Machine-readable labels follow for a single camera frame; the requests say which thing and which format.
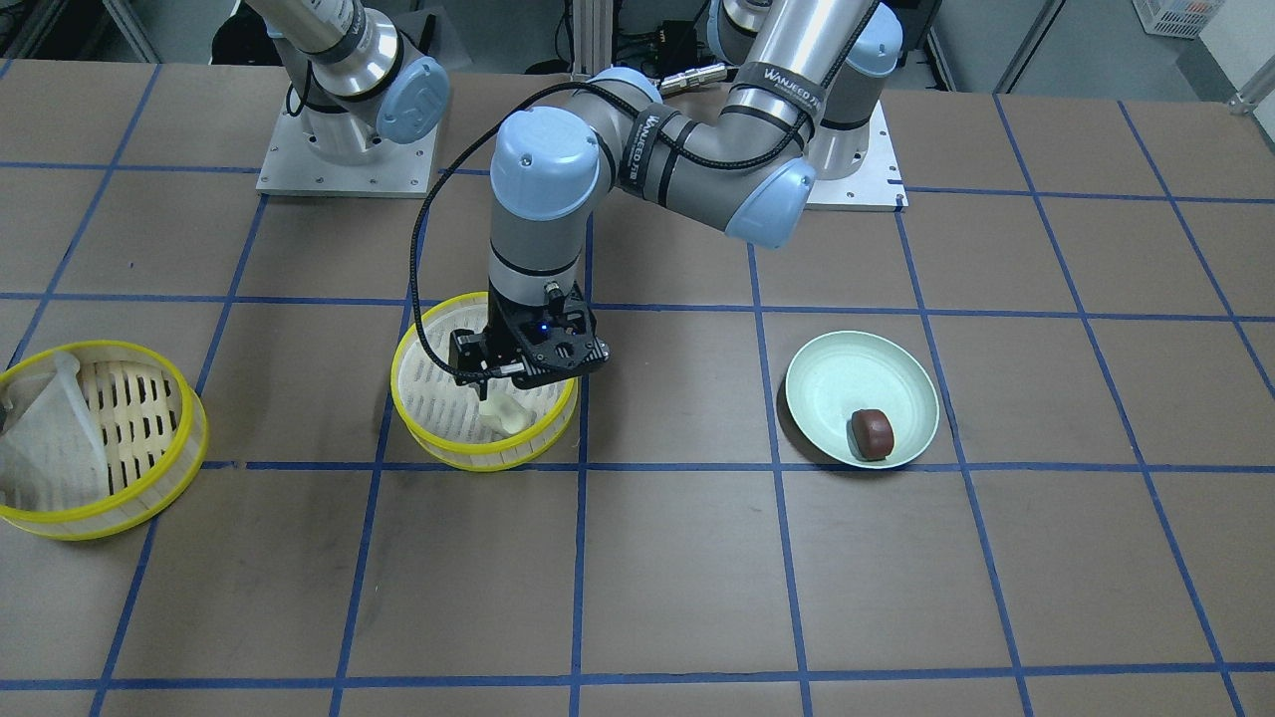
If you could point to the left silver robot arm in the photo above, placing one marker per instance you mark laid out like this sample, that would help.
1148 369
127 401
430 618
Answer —
809 75

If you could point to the brown steamed bun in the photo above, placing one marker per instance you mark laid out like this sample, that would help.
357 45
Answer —
871 434

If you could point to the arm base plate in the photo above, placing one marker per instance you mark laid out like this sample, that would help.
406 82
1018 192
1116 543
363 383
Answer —
339 156
857 169

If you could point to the aluminium frame post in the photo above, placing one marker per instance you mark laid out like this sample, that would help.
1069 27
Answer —
593 34

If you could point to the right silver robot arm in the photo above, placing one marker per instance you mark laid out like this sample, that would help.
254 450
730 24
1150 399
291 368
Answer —
357 82

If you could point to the light green plate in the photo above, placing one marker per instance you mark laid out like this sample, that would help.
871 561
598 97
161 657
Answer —
835 374

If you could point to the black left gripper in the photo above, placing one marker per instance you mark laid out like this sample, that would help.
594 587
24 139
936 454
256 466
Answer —
501 339

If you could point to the white steamer cloth liner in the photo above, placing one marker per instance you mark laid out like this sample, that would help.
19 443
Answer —
52 450

